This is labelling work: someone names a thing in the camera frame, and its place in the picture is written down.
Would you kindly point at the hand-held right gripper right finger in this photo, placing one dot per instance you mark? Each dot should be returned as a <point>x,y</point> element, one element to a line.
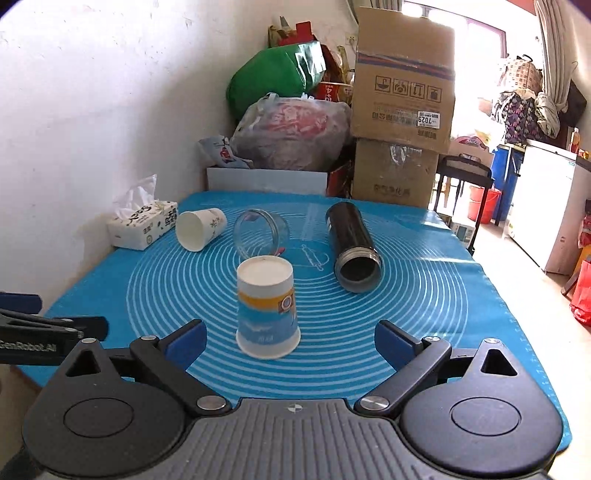
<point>393,345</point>

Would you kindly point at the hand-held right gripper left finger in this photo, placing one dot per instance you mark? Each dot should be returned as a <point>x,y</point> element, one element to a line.
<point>187,345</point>

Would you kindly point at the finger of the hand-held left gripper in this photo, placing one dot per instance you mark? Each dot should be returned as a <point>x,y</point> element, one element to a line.
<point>94,327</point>
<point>21,303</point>

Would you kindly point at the blue and white paper cup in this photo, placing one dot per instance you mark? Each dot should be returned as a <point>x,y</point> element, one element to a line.
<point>265,304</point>

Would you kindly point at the black thermos cup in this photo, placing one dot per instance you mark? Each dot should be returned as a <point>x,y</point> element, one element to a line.
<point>351,240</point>

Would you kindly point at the plain white paper cup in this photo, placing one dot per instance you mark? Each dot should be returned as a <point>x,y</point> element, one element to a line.
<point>196,228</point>

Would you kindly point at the clear glass cup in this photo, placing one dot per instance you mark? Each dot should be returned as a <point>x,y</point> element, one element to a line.
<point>270,230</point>

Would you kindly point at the blue silicone mat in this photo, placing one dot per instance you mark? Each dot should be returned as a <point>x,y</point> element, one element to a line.
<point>415,300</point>

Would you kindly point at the white tissue pack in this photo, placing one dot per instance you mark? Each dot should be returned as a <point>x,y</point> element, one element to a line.
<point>141,226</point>

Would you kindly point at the red bucket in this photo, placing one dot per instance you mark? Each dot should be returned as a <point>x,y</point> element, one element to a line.
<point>482,203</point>

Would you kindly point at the plain brown cardboard box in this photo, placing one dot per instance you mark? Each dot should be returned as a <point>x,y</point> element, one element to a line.
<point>392,173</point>

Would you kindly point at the white flat box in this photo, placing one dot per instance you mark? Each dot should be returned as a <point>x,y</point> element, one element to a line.
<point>263,181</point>

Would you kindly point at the black metal stool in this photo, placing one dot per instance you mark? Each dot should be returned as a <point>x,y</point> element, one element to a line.
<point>464,168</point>

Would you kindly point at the red plastic bag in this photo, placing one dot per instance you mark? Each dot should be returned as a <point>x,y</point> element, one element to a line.
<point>582,295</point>

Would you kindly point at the small crumpled plastic bag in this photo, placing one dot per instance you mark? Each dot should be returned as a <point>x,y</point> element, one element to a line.
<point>220,150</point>

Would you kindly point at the blue plastic barrel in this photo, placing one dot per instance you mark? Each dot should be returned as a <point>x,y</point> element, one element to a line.
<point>502,175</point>

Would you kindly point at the white chest freezer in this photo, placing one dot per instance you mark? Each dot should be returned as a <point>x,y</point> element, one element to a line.
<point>549,203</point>

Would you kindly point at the clear bag with red contents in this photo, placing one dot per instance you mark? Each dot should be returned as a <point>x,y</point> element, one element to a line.
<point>291,134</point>

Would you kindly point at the red carton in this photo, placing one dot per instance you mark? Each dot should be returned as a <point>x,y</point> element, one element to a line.
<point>333,92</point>

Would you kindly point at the large taped cardboard box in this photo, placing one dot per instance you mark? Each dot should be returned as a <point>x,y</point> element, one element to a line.
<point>401,78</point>

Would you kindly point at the patterned fabric bag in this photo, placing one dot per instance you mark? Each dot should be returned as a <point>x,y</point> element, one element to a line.
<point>517,101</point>

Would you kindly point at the green bag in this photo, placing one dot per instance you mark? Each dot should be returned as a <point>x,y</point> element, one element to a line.
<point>272,74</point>

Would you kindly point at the beige curtain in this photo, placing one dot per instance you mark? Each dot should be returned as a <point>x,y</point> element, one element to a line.
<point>554,50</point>

